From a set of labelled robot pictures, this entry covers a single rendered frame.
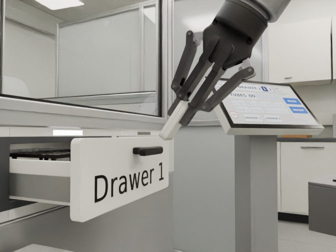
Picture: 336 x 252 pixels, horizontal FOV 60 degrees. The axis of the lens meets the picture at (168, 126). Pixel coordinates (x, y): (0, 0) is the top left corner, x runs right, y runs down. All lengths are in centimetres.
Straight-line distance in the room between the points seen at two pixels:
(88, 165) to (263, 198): 112
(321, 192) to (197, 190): 173
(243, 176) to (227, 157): 76
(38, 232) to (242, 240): 108
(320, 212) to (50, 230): 48
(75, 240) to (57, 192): 22
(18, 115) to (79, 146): 16
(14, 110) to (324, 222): 55
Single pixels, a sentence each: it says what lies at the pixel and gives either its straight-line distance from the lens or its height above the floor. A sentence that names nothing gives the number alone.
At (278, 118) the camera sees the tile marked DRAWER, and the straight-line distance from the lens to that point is 136.
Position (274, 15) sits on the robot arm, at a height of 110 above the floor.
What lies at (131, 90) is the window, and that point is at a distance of 84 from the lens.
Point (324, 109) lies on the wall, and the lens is 406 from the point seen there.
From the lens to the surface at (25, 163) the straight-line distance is 50.
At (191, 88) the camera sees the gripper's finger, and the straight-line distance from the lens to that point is 47.
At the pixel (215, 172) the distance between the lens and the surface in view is 219.
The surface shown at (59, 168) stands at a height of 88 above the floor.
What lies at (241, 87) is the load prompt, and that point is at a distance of 141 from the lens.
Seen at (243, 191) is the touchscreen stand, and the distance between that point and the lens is 142.
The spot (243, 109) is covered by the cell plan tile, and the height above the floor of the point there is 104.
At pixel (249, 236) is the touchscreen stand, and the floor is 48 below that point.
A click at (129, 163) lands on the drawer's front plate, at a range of 50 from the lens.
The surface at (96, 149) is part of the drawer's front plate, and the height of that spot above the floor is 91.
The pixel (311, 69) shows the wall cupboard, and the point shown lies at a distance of 377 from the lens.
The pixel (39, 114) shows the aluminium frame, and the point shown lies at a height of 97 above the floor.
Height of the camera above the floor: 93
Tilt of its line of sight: 2 degrees up
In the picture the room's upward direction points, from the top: straight up
